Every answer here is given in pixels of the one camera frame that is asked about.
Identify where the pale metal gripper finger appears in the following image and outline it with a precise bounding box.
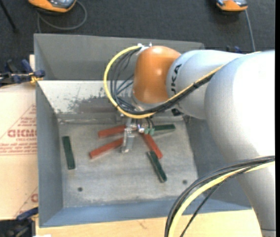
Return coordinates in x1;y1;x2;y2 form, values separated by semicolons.
128;133;136;150
121;129;130;154

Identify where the red-brown flat block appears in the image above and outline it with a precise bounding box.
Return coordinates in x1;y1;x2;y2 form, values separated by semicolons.
88;137;124;160
98;124;127;139
141;132;164;160

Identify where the dark green flat block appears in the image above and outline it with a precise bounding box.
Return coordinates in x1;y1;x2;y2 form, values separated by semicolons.
146;150;168;183
153;123;176;133
61;135;76;170

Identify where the grey metal bin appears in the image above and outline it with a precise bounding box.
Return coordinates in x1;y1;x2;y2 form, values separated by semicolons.
33;33;254;228

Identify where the brown cardboard board red print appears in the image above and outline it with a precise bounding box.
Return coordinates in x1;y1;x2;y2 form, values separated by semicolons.
0;54;39;222

